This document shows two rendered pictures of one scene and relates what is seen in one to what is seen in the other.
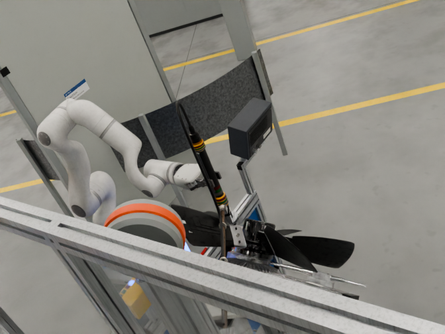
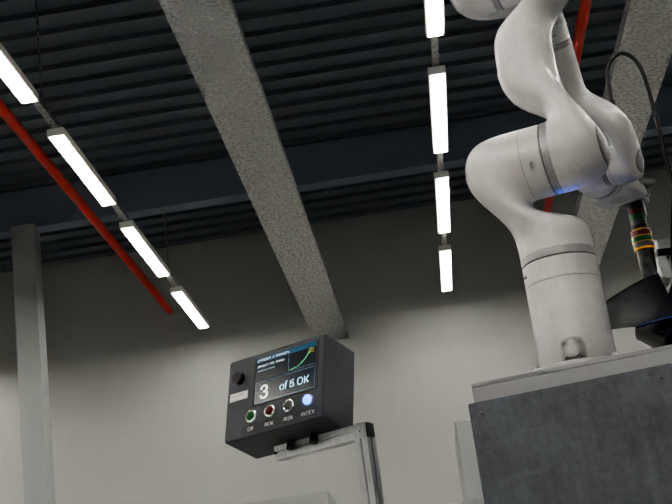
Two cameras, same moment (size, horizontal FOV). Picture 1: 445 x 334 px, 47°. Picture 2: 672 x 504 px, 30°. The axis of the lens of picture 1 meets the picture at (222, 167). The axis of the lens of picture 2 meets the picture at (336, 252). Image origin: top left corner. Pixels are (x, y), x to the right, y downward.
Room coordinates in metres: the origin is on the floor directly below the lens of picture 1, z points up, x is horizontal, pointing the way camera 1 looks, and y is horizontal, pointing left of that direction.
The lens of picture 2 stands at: (2.70, 2.36, 0.57)
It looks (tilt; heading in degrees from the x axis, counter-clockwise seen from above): 19 degrees up; 257
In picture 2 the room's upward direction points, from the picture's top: 8 degrees counter-clockwise
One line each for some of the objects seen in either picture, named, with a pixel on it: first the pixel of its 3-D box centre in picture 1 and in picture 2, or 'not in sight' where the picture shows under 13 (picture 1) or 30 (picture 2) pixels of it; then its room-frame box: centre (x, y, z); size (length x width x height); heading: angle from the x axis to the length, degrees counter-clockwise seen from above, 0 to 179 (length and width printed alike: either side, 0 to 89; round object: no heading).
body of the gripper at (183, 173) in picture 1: (189, 175); (614, 185); (1.55, 0.12, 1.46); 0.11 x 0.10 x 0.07; 44
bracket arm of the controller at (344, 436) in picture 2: (251, 153); (323, 442); (2.18, -0.16, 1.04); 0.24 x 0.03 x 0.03; 133
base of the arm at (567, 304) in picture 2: not in sight; (570, 320); (1.91, 0.58, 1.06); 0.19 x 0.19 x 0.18
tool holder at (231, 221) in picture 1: (226, 212); (652, 264); (1.47, 0.05, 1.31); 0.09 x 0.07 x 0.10; 168
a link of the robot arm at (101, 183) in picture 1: (100, 199); (527, 200); (1.94, 0.56, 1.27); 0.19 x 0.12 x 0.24; 145
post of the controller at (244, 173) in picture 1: (246, 178); (369, 471); (2.10, -0.09, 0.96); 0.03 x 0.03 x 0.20; 43
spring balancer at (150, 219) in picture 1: (144, 238); not in sight; (0.77, 0.19, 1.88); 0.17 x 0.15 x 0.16; 43
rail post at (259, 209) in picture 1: (273, 253); not in sight; (2.10, -0.09, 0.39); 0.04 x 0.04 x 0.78; 43
